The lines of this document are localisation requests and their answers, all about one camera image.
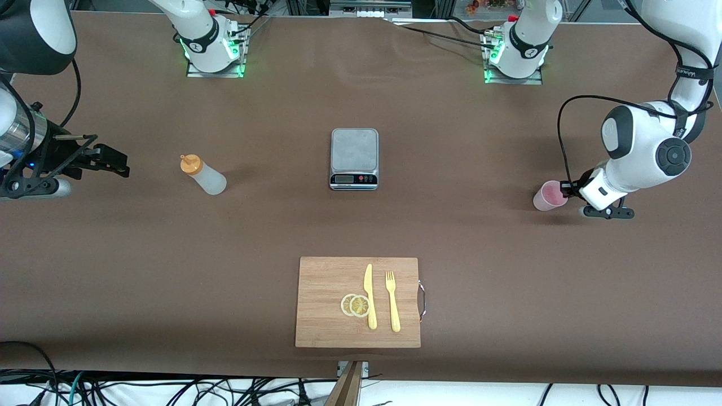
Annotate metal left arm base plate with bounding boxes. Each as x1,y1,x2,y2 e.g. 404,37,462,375
484,34,543,85

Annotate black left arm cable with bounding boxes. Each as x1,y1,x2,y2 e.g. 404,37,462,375
557,0,717,189

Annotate brown table cover sheet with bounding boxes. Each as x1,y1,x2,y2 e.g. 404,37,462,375
0,11,722,387

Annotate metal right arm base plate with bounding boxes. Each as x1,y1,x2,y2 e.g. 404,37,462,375
186,25,249,78

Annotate silver digital kitchen scale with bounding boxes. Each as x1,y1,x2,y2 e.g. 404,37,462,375
329,128,379,191

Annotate black base cable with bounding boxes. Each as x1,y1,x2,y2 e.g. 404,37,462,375
392,21,500,52
236,10,272,41
447,16,494,37

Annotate yellow plastic knife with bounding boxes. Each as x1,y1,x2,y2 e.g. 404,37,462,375
364,264,377,330

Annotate teal floor cable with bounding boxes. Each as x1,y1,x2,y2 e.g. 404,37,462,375
67,371,86,406

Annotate wooden cutting board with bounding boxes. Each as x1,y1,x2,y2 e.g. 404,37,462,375
295,257,426,348

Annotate pink plastic cup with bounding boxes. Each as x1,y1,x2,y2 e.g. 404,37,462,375
533,180,569,212

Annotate yellow plastic fork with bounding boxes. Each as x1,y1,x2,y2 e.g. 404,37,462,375
385,271,401,333

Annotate translucent sauce bottle orange cap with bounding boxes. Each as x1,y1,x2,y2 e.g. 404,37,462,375
180,154,227,196

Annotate black floor cable loop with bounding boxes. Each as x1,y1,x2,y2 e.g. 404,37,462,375
0,341,61,406

